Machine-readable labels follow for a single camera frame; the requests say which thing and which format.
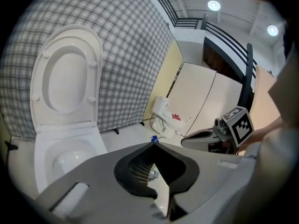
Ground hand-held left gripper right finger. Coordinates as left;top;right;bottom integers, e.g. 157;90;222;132
151;143;245;222

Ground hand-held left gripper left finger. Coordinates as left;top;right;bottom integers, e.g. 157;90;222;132
36;143;168;224

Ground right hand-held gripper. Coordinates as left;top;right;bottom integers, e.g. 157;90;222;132
181;105;255;151

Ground person's right forearm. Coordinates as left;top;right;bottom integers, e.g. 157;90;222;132
237;117;285;153

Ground white partition panel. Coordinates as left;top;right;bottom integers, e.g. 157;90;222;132
167;62;217;137
186;71;244;139

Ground yellow partition panel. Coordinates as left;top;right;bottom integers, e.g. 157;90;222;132
142;37;185;126

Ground grey plaid partition screen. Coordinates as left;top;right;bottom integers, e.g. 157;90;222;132
0;0;175;139

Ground round ceiling lamp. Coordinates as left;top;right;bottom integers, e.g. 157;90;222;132
267;24;279;37
207;0;221;11

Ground dark brown wooden wall panel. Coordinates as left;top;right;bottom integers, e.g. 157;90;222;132
202;37;246;84

